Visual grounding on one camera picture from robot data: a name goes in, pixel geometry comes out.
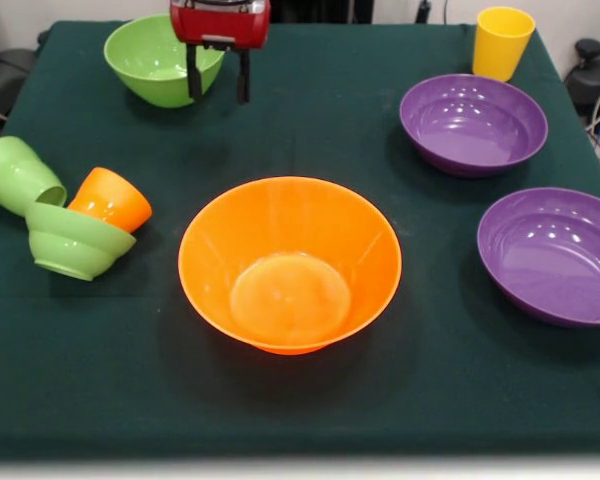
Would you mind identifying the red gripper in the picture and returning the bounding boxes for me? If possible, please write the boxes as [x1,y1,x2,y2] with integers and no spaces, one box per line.
[168,0,272,105]

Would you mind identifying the large green bowl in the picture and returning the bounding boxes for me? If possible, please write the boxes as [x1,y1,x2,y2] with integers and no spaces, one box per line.
[103,13,226,109]

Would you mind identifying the orange cup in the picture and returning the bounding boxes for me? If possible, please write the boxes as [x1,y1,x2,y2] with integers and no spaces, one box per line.
[66,166,154,235]

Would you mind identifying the large orange bowl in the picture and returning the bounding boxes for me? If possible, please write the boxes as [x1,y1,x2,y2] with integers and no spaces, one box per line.
[177,175,404,356]

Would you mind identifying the small green bowl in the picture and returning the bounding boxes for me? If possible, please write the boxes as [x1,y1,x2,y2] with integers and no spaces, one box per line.
[24,201,138,282]

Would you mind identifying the green cup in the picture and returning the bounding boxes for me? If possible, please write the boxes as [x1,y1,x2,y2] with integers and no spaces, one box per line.
[0,135,68,218]

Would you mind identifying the purple bowl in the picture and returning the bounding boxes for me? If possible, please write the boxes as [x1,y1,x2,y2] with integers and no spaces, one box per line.
[476,187,600,330]
[398,73,549,179]

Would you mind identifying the grey black machine base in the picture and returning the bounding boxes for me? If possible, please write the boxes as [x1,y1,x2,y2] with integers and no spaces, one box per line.
[564,38,600,109]
[0,47,39,121]

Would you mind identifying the yellow cup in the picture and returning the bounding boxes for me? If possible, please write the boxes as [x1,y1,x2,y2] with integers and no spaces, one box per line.
[471,7,538,83]

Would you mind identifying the dark green tablecloth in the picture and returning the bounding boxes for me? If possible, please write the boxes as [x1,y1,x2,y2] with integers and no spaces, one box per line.
[0,19,600,459]

